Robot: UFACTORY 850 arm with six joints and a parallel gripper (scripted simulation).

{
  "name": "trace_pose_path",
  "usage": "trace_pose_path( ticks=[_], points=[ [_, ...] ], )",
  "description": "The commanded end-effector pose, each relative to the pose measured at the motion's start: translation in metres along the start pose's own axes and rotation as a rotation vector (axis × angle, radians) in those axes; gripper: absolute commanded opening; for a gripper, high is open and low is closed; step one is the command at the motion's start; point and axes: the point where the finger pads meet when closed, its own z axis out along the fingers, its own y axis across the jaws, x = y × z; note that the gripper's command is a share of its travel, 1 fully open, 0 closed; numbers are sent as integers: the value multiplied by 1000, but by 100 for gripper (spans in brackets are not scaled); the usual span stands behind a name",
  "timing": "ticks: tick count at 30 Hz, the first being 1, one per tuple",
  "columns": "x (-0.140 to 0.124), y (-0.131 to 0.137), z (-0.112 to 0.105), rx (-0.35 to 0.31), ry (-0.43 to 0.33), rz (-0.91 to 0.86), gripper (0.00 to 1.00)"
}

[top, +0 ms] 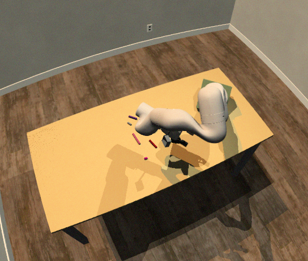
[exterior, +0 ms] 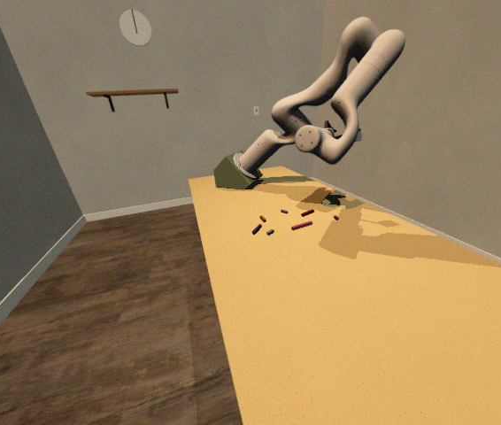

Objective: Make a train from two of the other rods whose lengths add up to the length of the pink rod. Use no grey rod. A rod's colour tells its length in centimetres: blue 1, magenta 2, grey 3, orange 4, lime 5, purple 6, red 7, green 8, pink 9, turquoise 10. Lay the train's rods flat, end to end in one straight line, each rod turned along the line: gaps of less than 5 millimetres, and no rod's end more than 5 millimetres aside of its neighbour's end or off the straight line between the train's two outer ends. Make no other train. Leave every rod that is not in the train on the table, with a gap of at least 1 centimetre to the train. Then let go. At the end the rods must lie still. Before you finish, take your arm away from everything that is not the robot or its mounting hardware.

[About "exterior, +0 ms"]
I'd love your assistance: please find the pink rod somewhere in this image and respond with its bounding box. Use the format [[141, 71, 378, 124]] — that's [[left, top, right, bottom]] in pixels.
[[291, 221, 312, 230]]

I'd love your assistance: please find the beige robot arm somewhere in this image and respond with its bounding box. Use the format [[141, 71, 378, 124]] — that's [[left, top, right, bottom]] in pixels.
[[234, 17, 405, 179]]

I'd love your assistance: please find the purple rod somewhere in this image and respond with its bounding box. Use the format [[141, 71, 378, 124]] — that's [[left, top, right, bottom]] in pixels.
[[252, 224, 262, 235]]

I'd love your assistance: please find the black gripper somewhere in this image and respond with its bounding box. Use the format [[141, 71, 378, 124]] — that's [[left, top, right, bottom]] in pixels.
[[324, 120, 336, 137]]

